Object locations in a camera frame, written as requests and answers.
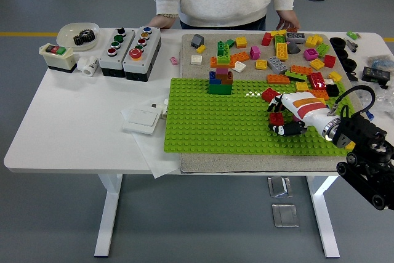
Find person's left hand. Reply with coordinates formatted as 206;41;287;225
275;10;301;31

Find plastic bag blue parts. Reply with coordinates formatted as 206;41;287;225
366;54;394;71

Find long red brick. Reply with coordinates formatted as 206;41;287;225
261;87;281;103
308;71;326;90

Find lime green brick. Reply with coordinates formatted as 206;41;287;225
316;42;331;57

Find light grey brick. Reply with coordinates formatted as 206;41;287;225
267;55;289;75

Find small metal tool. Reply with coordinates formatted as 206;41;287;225
344;38;359;53

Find white paper sheet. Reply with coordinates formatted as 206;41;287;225
119;105;182;180

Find clear plastic bag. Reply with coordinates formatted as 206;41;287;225
353;83;394;116

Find multicoloured brick tower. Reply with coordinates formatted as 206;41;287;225
208;40;236;95

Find three-button control box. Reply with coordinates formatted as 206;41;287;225
98;27;136;78

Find white pipe tee fitting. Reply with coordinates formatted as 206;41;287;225
76;55;100;76

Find person's right hand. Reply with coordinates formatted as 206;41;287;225
150;15;178;30

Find four-button emergency stop box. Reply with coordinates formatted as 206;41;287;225
122;25;163;83

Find black electronic module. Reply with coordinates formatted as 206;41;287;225
361;66;391;84

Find grey-brown mat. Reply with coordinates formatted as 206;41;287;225
179;32;364;175

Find dark grey sloped brick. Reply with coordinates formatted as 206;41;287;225
287;41;302;55

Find long green brick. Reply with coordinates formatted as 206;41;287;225
284;70;308;83

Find long yellow brick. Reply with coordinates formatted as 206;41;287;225
275;42;289;62

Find long orange brick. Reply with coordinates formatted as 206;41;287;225
230;51;251;63
290;64;312;75
266;73;291;85
308;89;329;101

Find white table leg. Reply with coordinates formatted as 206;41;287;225
306;176;341;259
94;173;124;257

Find beige red-green switch box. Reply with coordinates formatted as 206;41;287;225
39;42;78;75

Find green studded baseplate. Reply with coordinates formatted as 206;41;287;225
163;77;364;155

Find white wall switch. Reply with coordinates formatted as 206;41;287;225
122;106;163;136

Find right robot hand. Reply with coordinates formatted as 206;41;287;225
266;91;339;137

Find small red square brick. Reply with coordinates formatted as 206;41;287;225
269;111;284;127

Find white plastic bowl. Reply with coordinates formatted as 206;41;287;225
56;22;101;52

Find silver floor plate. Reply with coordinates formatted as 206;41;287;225
271;203;299;229
267;176;293;198

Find long grey brick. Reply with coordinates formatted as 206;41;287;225
285;32;307;44

